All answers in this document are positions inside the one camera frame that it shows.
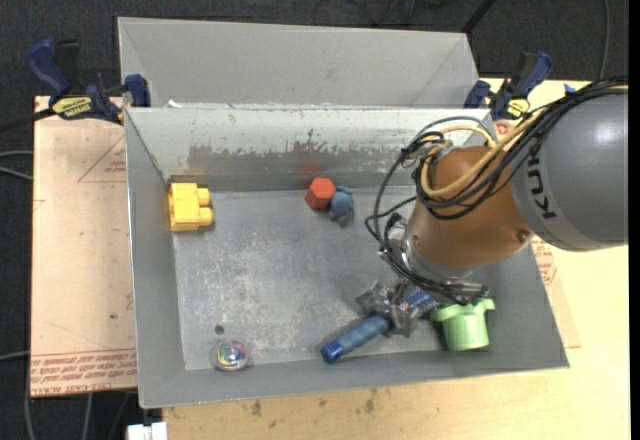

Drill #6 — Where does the grey metal bin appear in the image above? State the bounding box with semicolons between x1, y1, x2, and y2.
117;16;571;410

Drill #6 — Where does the blue ribbed cylinder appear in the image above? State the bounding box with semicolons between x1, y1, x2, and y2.
319;313;394;365

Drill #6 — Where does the green plastic cylinder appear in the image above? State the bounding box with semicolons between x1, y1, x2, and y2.
430;297;497;353

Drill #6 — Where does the red hexagonal block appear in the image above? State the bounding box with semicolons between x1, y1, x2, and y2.
304;176;337;212

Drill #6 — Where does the yellow toy brick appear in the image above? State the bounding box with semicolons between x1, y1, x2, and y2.
168;182;216;233

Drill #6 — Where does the clear iridescent ball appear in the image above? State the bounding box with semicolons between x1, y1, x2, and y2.
209;337;250;373

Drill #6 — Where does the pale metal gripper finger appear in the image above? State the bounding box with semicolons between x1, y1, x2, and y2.
389;305;422;338
355;280;390;314

